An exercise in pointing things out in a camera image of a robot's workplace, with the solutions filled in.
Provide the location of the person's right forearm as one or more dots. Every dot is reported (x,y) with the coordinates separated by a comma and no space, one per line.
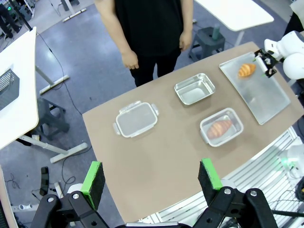
(111,26)

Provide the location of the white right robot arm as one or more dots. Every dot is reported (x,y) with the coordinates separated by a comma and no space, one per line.
(294,64)

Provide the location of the gray plastic step stool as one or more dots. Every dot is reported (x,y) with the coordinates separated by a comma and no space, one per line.
(209,45)

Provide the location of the perforated metal baking tray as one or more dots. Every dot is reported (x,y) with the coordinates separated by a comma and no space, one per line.
(261,95)

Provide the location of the plain white table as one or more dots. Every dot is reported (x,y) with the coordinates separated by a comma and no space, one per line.
(237,14)

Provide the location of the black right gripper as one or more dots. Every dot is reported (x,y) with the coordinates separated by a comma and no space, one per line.
(269,60)

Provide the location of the person's left forearm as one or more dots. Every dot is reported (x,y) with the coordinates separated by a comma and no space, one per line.
(188,16)

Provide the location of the rectangular stainless steel container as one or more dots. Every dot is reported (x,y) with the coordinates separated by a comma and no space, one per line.
(194,92)
(224,140)

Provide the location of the black tripod stand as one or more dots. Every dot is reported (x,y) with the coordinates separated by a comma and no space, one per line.
(22,16)

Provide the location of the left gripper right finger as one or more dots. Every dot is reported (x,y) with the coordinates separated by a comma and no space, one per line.
(210,180)

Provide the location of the person's right hand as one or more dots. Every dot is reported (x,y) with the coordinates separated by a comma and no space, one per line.
(130,59)

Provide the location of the clear plastic clip lid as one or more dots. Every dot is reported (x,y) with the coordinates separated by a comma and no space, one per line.
(136,120)
(238,126)

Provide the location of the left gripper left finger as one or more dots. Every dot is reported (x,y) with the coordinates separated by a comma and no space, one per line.
(93,185)

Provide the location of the white height-adjustable desk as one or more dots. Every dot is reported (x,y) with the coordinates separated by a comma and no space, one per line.
(76,12)

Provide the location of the gray perforated metal basket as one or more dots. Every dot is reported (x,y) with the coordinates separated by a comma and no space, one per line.
(8,88)

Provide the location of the dark green bottle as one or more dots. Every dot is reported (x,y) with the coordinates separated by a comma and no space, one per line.
(215,32)

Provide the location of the white table with basket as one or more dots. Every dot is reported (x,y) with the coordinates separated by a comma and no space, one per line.
(19,59)

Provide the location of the golden brown croissant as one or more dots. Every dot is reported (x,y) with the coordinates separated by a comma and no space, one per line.
(218,129)
(247,70)

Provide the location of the black plastic step stool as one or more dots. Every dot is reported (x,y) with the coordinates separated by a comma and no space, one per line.
(52,118)

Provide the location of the person's left hand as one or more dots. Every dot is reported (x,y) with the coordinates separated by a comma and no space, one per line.
(185,40)

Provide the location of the black power strip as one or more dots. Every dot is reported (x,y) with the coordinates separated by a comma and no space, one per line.
(44,180)

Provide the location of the person in black t-shirt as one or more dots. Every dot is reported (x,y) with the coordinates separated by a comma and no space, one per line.
(152,28)

